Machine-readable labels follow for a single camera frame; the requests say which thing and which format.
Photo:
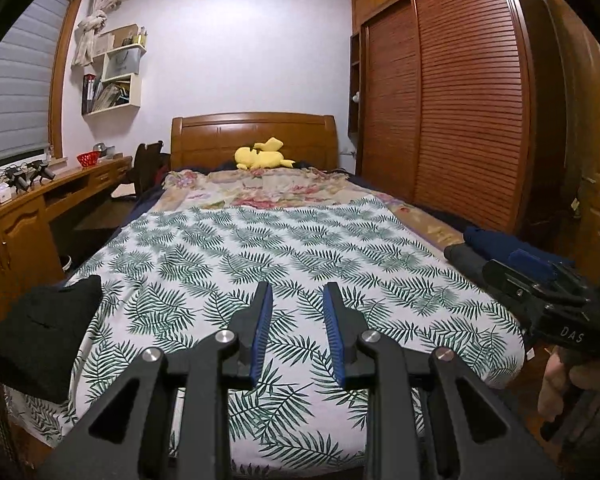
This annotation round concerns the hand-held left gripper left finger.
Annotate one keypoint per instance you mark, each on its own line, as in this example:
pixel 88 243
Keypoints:
pixel 261 340

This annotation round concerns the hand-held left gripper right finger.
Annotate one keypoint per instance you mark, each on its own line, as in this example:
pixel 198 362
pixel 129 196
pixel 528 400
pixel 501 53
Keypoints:
pixel 335 340

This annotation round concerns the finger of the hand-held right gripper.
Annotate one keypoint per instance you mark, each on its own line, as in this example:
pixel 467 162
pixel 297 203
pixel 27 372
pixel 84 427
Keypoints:
pixel 510 282
pixel 530 262

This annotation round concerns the black button coat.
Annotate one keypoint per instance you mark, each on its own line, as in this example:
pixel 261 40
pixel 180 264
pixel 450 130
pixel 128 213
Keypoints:
pixel 40 335

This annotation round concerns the person's right hand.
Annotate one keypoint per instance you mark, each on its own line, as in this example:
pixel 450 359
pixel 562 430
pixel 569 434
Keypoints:
pixel 552 390

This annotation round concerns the navy folded cloth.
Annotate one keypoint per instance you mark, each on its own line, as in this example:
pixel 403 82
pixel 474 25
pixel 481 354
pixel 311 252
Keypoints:
pixel 490 242

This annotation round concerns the leaf-print bed sheet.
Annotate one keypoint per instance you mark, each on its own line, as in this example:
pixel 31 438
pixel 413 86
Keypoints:
pixel 280 240

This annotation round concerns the wooden door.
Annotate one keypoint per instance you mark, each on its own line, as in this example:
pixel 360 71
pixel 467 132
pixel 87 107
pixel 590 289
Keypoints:
pixel 595 135

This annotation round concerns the floral blanket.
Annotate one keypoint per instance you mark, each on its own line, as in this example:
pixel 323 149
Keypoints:
pixel 260 190

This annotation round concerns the wooden louvred wardrobe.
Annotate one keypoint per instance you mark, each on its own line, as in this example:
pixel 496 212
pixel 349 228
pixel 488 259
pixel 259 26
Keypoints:
pixel 455 110

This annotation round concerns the yellow plush toy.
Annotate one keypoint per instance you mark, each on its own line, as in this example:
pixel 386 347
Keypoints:
pixel 255 159

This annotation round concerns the wooden bed headboard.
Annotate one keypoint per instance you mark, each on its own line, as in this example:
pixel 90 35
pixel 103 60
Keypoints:
pixel 205 140

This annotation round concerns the dark wooden chair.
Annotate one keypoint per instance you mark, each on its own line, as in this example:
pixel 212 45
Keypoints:
pixel 145 165

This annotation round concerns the grey bowl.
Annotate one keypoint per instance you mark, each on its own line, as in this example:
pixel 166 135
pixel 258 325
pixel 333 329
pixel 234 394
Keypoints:
pixel 103 148

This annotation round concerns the red basket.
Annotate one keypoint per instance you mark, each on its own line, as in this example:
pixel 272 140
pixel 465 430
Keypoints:
pixel 89 159

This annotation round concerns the wooden desk cabinet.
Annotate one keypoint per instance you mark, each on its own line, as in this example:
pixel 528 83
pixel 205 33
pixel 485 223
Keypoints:
pixel 20 225

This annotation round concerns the black tripod device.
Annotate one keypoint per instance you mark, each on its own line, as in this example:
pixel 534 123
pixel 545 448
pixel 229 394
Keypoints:
pixel 17 179
pixel 42 170

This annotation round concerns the stack of books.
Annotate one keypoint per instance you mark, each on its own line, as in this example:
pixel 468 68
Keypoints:
pixel 111 97

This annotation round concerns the black binder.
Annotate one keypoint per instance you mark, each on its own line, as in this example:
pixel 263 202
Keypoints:
pixel 88 94

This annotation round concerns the grey paper bag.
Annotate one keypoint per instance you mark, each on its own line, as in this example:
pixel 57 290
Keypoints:
pixel 121 65

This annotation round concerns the grey window blind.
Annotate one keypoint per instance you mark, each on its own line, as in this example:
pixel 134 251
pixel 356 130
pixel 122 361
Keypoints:
pixel 15 95

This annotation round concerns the beige tied curtain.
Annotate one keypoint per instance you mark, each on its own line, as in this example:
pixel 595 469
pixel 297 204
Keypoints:
pixel 87 35

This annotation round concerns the white wall shelf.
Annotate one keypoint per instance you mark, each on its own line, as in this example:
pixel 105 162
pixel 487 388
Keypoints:
pixel 135 92

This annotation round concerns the wooden window frame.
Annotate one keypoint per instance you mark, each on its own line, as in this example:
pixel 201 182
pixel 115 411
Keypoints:
pixel 60 85

